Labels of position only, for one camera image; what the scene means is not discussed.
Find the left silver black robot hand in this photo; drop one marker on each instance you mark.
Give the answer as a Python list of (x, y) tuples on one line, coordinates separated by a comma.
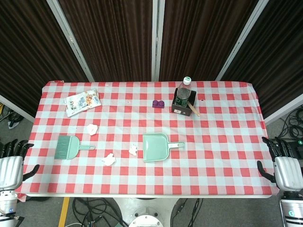
[(10, 168)]

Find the black cardboard holder box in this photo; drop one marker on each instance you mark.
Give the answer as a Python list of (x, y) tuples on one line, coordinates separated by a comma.
[(181, 110)]

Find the paper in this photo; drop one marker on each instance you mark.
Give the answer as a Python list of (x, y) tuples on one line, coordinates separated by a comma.
[(133, 149), (91, 129), (109, 159)]

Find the mint green hand brush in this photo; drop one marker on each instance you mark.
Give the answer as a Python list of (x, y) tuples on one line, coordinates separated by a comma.
[(67, 147)]

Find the wooden stick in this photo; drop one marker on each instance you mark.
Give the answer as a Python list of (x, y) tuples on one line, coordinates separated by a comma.
[(194, 110)]

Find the dark brown curtain panel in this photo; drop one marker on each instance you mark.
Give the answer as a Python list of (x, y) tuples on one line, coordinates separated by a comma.
[(198, 35), (279, 59), (26, 54), (113, 40)]

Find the yellow floor tape strip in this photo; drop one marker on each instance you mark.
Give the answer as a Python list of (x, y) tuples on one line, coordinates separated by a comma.
[(63, 212)]

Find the mint green dustpan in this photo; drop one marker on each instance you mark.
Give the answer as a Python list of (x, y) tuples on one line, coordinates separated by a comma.
[(155, 147)]

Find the aluminium partition bottom rail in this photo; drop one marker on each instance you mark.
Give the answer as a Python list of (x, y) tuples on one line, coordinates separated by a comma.
[(284, 110), (16, 107)]

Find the red white checkered tablecloth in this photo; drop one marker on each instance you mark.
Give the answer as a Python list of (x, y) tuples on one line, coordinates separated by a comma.
[(213, 153)]

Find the printed snack packet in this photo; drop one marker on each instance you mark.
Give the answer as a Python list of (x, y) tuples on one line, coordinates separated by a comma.
[(82, 102)]

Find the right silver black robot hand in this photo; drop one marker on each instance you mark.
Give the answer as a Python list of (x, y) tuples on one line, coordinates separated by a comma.
[(287, 171)]

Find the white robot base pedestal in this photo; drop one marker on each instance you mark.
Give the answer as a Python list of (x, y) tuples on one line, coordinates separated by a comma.
[(144, 208)]

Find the aluminium partition post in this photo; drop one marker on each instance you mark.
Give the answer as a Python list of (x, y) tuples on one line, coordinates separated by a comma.
[(157, 40), (241, 42), (71, 40)]

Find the clear plastic water bottle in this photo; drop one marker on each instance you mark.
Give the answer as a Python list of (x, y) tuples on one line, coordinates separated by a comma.
[(184, 93)]

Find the purple toy block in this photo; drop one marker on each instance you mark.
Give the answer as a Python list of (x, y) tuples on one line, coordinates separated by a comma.
[(158, 104)]

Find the black power strip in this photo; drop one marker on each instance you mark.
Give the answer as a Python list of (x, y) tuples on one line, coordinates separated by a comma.
[(298, 144)]

